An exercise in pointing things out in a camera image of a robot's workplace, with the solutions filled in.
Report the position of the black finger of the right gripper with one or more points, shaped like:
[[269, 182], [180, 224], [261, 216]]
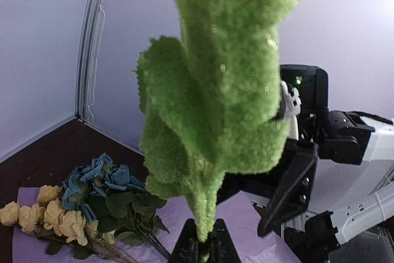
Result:
[[301, 163]]

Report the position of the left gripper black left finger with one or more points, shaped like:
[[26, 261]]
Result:
[[186, 249]]

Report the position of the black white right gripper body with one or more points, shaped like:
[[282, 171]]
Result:
[[304, 129]]

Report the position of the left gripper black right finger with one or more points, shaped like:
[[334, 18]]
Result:
[[221, 246]]

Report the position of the purple tissue paper sheet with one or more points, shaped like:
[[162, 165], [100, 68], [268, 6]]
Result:
[[238, 213]]

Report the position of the orange flower stem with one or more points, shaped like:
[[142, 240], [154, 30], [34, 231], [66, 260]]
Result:
[[210, 99]]

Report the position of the blue hydrangea flower stem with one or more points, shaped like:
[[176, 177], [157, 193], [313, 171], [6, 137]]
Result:
[[115, 205]]

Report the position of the cream yellow flower stem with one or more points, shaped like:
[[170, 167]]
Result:
[[49, 221]]

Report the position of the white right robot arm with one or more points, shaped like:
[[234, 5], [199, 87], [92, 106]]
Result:
[[335, 178]]

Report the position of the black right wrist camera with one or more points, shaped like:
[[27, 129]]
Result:
[[312, 84]]

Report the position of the aluminium right corner post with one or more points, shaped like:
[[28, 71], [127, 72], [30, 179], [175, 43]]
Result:
[[88, 53]]

